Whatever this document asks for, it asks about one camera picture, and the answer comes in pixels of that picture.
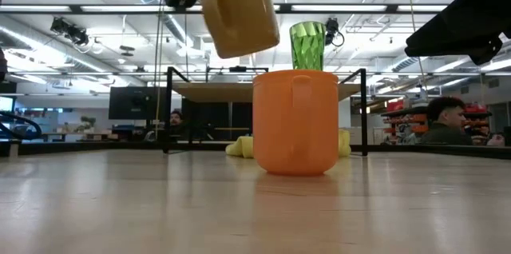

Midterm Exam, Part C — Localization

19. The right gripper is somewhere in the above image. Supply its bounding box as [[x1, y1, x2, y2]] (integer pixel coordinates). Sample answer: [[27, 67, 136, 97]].
[[404, 0, 511, 65]]

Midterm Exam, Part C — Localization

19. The amber yellow mug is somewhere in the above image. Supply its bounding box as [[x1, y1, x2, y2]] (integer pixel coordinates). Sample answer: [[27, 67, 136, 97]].
[[196, 0, 281, 60]]

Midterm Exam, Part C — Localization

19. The green faceted glass tumbler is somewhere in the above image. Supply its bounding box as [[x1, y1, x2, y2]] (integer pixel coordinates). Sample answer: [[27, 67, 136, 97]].
[[288, 21, 327, 72]]

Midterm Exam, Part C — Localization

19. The orange plastic cup with handle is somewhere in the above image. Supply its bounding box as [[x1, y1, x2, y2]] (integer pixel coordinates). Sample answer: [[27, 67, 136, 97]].
[[252, 69, 340, 177]]

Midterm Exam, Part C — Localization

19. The wooden shelf with black legs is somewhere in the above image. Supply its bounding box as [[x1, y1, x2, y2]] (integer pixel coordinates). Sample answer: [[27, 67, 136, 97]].
[[161, 65, 369, 157]]

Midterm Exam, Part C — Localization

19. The person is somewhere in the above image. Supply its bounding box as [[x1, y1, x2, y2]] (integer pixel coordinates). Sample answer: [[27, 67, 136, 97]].
[[418, 96, 476, 146], [167, 109, 185, 137]]

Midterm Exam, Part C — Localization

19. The red storage rack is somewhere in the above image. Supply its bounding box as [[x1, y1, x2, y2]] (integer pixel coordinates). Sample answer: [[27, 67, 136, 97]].
[[381, 101, 494, 146]]

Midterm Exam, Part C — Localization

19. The black ceiling-mounted device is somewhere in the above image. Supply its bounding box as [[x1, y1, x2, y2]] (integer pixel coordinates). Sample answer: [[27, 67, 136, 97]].
[[50, 16, 91, 47], [325, 17, 345, 47]]

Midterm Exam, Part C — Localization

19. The black monitor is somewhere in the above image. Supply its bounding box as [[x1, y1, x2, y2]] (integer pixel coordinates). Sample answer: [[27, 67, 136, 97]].
[[108, 85, 160, 121]]

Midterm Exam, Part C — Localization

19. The yellow cloth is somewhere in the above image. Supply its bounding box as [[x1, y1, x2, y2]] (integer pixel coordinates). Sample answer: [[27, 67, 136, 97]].
[[224, 128, 353, 159]]

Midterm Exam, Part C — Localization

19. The potted plant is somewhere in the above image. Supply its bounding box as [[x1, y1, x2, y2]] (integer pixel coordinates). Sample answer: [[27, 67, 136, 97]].
[[75, 116, 97, 133]]

